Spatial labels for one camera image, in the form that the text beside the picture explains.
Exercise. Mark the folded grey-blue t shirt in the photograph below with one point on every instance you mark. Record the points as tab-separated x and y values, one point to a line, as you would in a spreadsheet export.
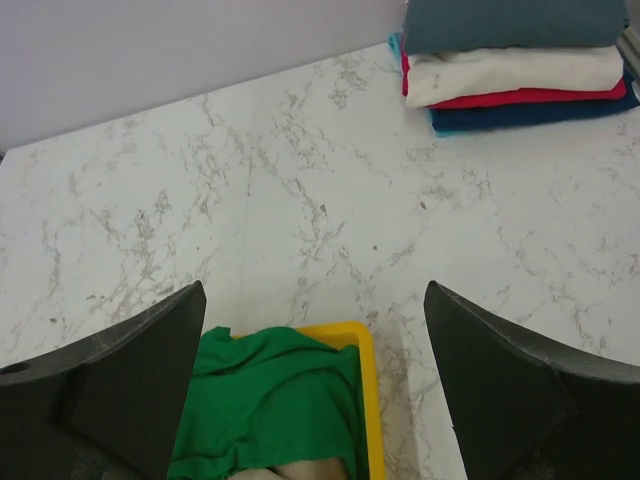
434	26

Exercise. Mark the folded cream t shirt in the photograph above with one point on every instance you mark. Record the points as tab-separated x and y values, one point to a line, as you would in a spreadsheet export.
505	72

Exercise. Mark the green t shirt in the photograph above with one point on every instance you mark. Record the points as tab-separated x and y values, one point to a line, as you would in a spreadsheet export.
206	446

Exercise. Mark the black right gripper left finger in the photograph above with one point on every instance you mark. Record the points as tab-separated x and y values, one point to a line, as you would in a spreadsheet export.
107	406

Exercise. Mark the folded light blue t shirt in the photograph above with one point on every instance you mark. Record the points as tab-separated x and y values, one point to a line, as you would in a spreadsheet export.
395	43

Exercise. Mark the folded red t shirt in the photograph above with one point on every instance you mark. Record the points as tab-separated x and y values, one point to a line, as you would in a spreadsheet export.
525	97

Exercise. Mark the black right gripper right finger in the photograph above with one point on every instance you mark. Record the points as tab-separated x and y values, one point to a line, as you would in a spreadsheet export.
525	406

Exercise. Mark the folded navy t shirt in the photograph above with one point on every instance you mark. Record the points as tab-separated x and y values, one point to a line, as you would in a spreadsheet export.
452	121

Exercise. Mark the yellow plastic bin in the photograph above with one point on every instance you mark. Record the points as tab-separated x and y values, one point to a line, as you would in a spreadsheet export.
372	390

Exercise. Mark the beige t shirt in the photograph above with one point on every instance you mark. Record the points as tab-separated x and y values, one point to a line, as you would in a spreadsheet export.
321	469

